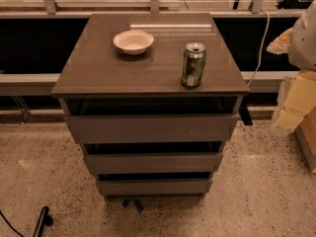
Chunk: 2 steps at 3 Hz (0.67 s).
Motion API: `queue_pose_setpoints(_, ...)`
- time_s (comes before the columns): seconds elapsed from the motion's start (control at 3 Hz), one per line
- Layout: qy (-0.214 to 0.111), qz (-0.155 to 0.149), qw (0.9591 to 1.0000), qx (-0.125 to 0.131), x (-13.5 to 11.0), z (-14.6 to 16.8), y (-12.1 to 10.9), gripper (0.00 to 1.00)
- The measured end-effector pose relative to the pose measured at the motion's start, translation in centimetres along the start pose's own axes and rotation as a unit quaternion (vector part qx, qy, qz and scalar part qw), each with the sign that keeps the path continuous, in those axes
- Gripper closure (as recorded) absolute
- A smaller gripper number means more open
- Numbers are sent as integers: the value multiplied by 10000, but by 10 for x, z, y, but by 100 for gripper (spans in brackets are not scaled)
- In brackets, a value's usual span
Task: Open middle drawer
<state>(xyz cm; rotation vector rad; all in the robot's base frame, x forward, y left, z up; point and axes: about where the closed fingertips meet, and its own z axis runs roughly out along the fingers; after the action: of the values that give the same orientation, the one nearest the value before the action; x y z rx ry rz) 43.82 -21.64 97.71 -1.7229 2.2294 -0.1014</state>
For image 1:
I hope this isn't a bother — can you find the white cable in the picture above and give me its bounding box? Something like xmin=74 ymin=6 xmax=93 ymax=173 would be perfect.
xmin=247 ymin=8 xmax=271 ymax=87

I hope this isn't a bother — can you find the grey drawer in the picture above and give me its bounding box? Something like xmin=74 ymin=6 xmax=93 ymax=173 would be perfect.
xmin=66 ymin=115 xmax=238 ymax=144
xmin=84 ymin=153 xmax=223 ymax=174
xmin=96 ymin=179 xmax=212 ymax=197

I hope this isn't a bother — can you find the black stand foot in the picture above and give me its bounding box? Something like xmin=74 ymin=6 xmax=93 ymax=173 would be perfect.
xmin=33 ymin=206 xmax=53 ymax=237

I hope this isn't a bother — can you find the grey drawer cabinet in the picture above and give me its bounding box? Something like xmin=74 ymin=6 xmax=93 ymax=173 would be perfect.
xmin=51 ymin=12 xmax=251 ymax=204

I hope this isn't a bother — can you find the green soda can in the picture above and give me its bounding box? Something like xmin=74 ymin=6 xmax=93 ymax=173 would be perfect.
xmin=182 ymin=42 xmax=206 ymax=88

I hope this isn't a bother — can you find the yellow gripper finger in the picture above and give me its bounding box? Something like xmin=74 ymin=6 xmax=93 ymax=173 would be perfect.
xmin=271 ymin=70 xmax=316 ymax=137

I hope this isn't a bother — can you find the grey bottom drawer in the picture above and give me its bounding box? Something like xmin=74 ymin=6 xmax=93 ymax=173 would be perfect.
xmin=96 ymin=179 xmax=212 ymax=197

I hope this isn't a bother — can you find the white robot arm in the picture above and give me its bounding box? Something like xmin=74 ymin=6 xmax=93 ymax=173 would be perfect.
xmin=267 ymin=0 xmax=316 ymax=137

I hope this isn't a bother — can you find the grey top drawer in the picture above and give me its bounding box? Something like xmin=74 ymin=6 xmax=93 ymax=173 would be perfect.
xmin=66 ymin=115 xmax=238 ymax=144

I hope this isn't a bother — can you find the cardboard box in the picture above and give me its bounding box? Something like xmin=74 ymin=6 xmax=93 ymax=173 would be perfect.
xmin=295 ymin=108 xmax=316 ymax=173

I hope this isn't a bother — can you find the white paper bowl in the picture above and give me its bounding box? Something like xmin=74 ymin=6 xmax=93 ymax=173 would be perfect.
xmin=114 ymin=30 xmax=154 ymax=55

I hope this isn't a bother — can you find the grey metal rail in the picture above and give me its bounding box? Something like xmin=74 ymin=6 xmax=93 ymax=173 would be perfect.
xmin=0 ymin=71 xmax=298 ymax=96

